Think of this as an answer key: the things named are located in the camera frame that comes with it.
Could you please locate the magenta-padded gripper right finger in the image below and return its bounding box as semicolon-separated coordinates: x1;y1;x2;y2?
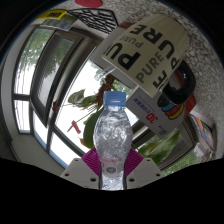
122;148;164;190

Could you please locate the flat round red coaster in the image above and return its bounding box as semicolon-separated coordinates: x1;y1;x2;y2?
74;0;104;9

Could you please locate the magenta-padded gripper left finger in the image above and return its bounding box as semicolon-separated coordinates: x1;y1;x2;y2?
59;147;103;190

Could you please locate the brown-framed bay window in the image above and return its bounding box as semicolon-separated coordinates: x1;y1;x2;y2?
11;24;201;174

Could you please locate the red and white filament box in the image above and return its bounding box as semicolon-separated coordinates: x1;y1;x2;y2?
125;71;198;139

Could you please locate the cream cup with black lettering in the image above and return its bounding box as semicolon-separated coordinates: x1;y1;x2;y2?
101;13;197;106

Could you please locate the clear blue-capped water bottle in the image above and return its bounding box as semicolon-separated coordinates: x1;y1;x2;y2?
93;90;134;191

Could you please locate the potted plant in white pot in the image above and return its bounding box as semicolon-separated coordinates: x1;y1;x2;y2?
51;26;183;166

